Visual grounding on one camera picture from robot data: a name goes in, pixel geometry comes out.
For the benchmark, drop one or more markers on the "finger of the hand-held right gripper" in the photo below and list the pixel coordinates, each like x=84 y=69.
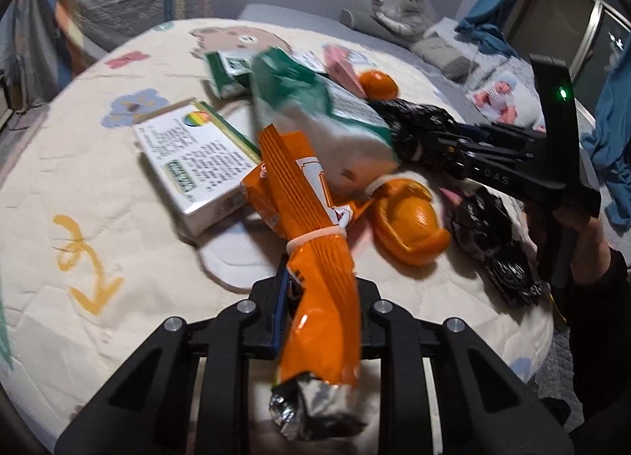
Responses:
x=473 y=132
x=453 y=154

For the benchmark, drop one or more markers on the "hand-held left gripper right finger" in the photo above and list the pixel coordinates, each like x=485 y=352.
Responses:
x=374 y=331

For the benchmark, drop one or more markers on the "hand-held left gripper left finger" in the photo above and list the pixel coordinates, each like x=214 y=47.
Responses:
x=280 y=317

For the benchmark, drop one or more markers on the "orange snack packet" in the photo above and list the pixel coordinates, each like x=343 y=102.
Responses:
x=315 y=287

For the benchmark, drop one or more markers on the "black plastic bag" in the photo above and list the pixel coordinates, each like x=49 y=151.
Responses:
x=414 y=124

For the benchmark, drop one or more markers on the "whole orange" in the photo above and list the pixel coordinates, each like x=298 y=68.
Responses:
x=377 y=84

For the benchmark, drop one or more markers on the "torn pink carton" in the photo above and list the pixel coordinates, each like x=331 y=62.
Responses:
x=340 y=72

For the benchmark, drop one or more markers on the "green and white snack bag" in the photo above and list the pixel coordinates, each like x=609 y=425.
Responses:
x=305 y=90

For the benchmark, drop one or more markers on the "green and white milk carton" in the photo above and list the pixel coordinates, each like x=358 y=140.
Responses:
x=227 y=75

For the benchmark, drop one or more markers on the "person's right forearm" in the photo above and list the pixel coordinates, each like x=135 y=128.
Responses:
x=606 y=317

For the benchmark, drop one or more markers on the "person's right hand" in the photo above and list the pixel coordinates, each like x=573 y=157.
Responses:
x=584 y=248

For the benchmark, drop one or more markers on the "baby doll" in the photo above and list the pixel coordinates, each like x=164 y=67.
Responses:
x=503 y=92

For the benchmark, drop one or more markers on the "blue cloth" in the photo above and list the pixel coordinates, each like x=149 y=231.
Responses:
x=611 y=149

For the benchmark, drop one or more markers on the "grey cushion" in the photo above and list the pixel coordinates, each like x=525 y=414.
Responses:
x=443 y=58

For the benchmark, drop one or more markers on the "orange peeled fruit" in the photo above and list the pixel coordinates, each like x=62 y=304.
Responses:
x=409 y=223

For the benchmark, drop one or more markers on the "blue curtain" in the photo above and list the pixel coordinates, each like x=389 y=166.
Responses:
x=498 y=6

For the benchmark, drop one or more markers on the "plush tiger in plastic bag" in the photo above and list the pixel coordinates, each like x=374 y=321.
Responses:
x=399 y=6

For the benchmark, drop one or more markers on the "taupe wedge pillow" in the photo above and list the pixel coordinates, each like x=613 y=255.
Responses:
x=362 y=21

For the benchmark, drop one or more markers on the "window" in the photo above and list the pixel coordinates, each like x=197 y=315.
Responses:
x=581 y=16

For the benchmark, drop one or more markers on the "white box with rainbow label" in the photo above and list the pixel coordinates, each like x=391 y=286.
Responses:
x=192 y=164

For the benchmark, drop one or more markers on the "grey bedspread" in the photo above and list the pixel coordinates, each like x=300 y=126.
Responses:
x=305 y=21

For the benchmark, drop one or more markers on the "cream printed quilt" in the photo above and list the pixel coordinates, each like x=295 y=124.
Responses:
x=98 y=188

